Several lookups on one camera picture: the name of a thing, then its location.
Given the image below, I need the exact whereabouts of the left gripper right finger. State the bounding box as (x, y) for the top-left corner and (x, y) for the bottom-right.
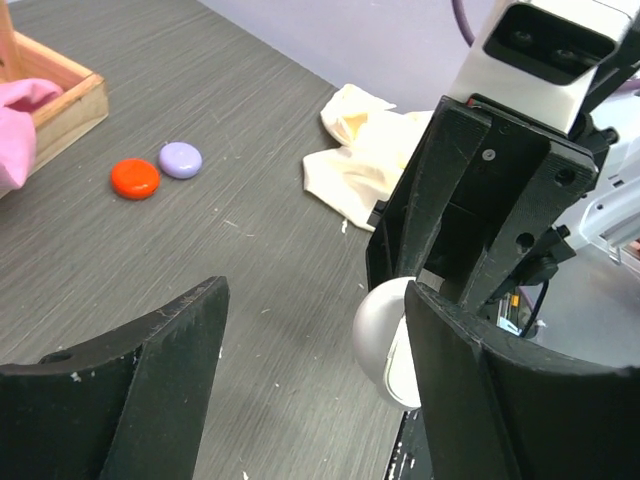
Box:
(405, 281), (639, 479)

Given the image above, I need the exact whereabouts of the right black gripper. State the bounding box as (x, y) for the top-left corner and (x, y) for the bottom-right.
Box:
(365, 97), (597, 313)

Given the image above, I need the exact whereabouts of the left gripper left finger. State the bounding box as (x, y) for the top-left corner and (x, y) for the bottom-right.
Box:
(1, 276), (230, 479)

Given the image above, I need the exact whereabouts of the white earbud case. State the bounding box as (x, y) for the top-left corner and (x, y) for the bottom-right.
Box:
(352, 277), (421, 411)

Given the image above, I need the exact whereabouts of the cream cloth bag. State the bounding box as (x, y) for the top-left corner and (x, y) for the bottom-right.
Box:
(302, 84), (433, 232)

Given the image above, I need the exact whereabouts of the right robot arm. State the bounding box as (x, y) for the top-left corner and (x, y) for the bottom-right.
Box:
(360, 74), (639, 318)

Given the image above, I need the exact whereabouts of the wooden clothes rack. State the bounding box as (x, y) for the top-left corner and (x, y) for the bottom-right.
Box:
(1, 1), (109, 171)

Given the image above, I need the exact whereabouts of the pink shirt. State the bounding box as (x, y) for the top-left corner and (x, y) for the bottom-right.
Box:
(1, 78), (63, 191)

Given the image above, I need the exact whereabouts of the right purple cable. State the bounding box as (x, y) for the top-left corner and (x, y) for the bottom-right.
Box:
(451, 0), (481, 49)

